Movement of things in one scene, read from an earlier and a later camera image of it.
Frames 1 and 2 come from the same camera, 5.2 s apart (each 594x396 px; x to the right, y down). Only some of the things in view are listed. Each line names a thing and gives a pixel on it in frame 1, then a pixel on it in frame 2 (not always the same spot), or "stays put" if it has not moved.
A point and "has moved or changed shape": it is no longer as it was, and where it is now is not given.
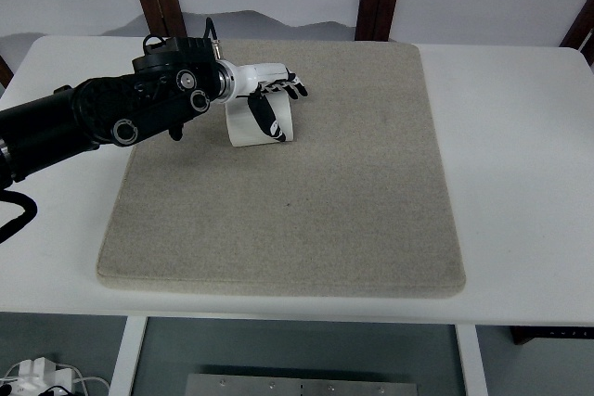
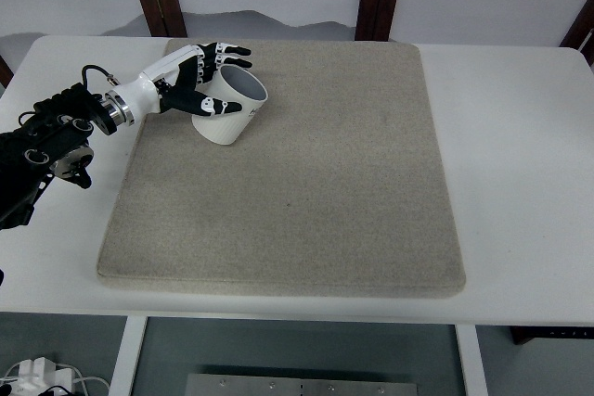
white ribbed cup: (244, 128) has moved or changed shape
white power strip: (37, 376) stays put
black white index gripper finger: (288, 88) -> (190, 73)
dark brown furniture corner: (522, 334) stays put
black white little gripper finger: (291, 76) -> (222, 48)
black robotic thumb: (264, 115) -> (180, 100)
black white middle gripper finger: (297, 85) -> (205, 71)
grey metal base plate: (239, 385) stays put
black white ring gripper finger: (301, 87) -> (221, 60)
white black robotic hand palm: (245, 79) -> (143, 93)
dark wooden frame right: (580, 34) stays put
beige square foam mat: (356, 204) stays put
